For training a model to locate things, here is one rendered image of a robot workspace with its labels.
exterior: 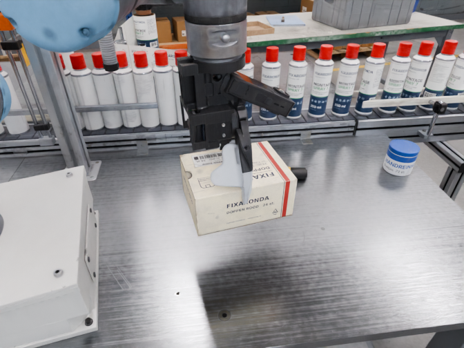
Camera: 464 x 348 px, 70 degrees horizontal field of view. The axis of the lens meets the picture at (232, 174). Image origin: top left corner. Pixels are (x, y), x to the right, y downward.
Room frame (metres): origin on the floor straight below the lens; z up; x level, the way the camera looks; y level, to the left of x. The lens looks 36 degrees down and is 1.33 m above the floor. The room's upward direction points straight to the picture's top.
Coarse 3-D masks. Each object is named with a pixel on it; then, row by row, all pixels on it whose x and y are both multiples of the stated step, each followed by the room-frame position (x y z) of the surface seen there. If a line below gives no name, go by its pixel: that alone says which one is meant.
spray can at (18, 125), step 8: (0, 72) 0.82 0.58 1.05; (8, 80) 0.83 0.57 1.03; (16, 96) 0.83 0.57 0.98; (16, 104) 0.82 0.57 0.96; (8, 120) 0.80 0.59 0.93; (16, 120) 0.81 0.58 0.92; (24, 120) 0.83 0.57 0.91; (8, 128) 0.80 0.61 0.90; (16, 128) 0.80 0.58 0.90; (24, 128) 0.82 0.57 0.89
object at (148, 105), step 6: (150, 102) 0.84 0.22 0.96; (156, 102) 0.84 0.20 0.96; (24, 108) 0.80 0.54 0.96; (36, 108) 0.80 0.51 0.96; (42, 108) 0.80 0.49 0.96; (78, 108) 0.80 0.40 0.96; (84, 108) 0.81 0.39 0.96; (90, 108) 0.81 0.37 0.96; (96, 108) 0.81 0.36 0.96; (102, 108) 0.81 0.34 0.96; (108, 108) 0.81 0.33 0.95; (114, 108) 0.82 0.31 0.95; (120, 108) 0.82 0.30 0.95; (126, 108) 0.82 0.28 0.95; (132, 108) 0.82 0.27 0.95; (138, 108) 0.82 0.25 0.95; (144, 108) 0.83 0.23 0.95; (12, 114) 0.78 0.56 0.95; (18, 114) 0.79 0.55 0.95; (24, 114) 0.79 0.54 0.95; (36, 114) 0.79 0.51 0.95
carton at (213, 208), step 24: (264, 144) 0.51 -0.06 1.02; (192, 168) 0.44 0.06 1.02; (264, 168) 0.44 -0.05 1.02; (288, 168) 0.44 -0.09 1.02; (192, 192) 0.38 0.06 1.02; (216, 192) 0.38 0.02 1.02; (240, 192) 0.38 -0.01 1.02; (264, 192) 0.39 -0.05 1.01; (288, 192) 0.41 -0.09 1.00; (192, 216) 0.40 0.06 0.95; (216, 216) 0.37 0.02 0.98; (240, 216) 0.38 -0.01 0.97; (264, 216) 0.39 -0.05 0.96
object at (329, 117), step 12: (252, 120) 0.89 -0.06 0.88; (276, 120) 0.89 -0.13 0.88; (288, 120) 0.89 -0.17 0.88; (300, 120) 0.89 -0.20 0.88; (312, 120) 0.89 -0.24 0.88; (324, 120) 0.89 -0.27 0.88; (336, 120) 0.90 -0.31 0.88; (348, 120) 0.90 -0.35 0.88; (36, 132) 0.82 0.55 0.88; (84, 132) 0.82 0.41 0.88; (96, 132) 0.82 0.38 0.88; (108, 132) 0.82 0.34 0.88; (120, 132) 0.82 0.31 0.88; (132, 132) 0.82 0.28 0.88; (144, 132) 0.83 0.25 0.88
